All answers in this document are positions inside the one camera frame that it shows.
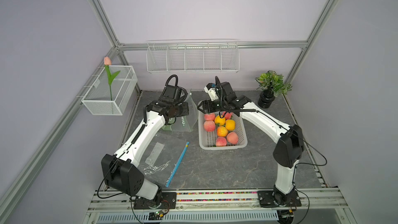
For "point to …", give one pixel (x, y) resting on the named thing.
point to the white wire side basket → (97, 98)
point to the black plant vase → (266, 97)
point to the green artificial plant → (272, 82)
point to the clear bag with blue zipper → (161, 158)
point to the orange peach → (222, 131)
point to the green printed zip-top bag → (187, 123)
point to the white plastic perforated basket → (207, 139)
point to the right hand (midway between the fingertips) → (201, 106)
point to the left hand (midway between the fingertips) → (185, 110)
